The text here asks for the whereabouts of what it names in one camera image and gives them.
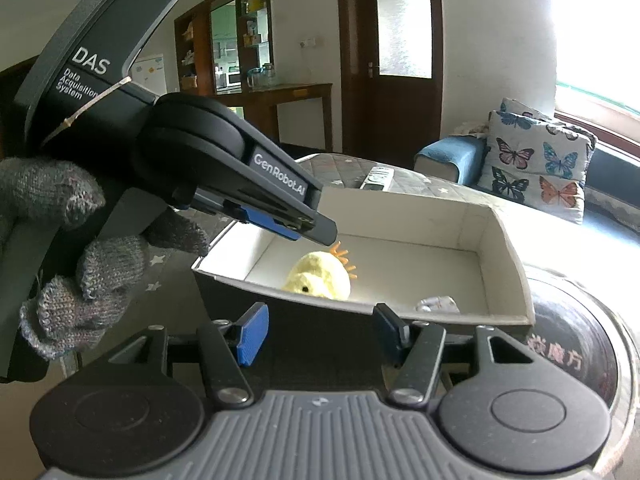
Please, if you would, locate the dark cardboard box white inside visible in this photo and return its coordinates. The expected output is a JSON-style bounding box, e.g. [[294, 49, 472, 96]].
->
[[191, 186, 537, 361]]

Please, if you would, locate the blue sofa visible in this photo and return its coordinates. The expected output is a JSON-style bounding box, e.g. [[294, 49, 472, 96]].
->
[[413, 130, 640, 248]]

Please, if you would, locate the round black glass cooktop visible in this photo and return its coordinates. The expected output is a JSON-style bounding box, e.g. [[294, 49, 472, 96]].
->
[[520, 260, 637, 466]]

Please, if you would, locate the dark wooden console table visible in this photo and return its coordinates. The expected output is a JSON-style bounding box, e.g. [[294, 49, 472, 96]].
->
[[197, 82, 334, 153]]

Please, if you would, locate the person's left hand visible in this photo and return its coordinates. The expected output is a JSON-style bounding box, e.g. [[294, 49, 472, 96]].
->
[[0, 156, 210, 362]]

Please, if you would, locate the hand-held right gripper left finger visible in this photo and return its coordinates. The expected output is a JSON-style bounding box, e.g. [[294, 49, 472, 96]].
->
[[107, 302, 271, 408]]

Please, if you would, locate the white refrigerator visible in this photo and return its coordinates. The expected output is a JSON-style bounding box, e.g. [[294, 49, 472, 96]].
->
[[132, 54, 167, 97]]

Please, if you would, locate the crumpled silver white wrapper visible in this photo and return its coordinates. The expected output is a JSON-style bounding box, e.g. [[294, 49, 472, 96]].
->
[[414, 295, 460, 314]]

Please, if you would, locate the dark wooden shelf cabinet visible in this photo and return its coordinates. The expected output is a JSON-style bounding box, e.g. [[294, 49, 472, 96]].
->
[[174, 0, 275, 96]]

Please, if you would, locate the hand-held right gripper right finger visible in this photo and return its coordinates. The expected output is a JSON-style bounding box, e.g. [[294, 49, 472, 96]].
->
[[372, 302, 532, 408]]

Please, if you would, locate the pale crumpled cloth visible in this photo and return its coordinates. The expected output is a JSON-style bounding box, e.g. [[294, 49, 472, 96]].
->
[[450, 121, 492, 139]]

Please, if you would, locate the yellow plush chick toy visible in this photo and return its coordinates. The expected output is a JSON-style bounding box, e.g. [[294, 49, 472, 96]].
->
[[281, 241, 360, 302]]

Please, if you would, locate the dark wooden door frosted pane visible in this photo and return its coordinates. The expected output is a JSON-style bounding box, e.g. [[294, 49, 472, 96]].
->
[[336, 0, 444, 158]]

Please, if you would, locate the beige cable tie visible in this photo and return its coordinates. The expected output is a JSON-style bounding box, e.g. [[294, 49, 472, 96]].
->
[[42, 75, 133, 145]]

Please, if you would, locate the grey remote control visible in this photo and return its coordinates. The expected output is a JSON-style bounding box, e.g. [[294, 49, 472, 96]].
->
[[360, 166, 396, 192]]

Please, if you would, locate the butterfly print cushion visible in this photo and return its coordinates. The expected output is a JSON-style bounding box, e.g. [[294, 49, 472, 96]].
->
[[477, 110, 598, 226], [500, 97, 556, 122]]

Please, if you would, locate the large bright window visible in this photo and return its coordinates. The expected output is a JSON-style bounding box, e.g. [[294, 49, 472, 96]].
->
[[552, 0, 640, 128]]

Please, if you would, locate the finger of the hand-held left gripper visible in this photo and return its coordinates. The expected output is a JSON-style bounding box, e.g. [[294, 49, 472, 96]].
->
[[192, 185, 339, 250]]

